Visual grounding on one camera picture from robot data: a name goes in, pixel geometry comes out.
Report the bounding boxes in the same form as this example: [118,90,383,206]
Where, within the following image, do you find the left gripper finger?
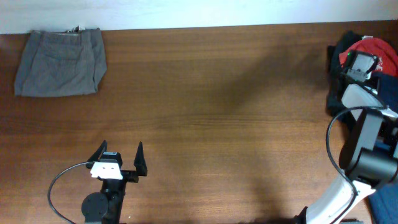
[88,140,108,162]
[134,142,148,177]

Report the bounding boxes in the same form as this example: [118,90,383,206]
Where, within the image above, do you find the navy blue shorts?
[369,73,397,224]

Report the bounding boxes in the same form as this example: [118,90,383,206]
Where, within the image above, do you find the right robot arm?
[293,50,397,223]

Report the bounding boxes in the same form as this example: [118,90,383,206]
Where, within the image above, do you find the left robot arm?
[81,141,147,224]

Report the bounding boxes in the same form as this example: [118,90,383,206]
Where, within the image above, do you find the red printed t-shirt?
[338,37,397,78]

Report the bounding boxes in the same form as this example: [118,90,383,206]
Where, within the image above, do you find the folded grey shorts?
[14,28,107,98]

